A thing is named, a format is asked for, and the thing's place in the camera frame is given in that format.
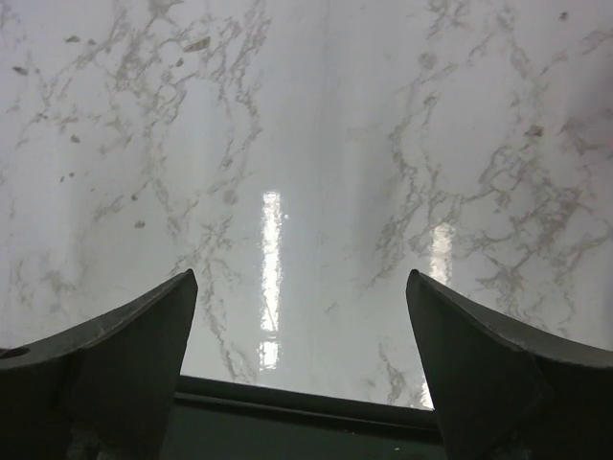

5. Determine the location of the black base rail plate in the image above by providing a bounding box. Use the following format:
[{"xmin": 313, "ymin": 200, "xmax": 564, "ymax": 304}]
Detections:
[{"xmin": 161, "ymin": 377, "xmax": 446, "ymax": 460}]

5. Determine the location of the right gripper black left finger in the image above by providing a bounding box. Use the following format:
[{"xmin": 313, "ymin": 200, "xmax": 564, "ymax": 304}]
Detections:
[{"xmin": 1, "ymin": 270, "xmax": 197, "ymax": 459}]

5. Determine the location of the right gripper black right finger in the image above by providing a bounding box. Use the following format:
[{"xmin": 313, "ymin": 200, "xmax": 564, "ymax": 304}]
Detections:
[{"xmin": 406, "ymin": 270, "xmax": 612, "ymax": 459}]

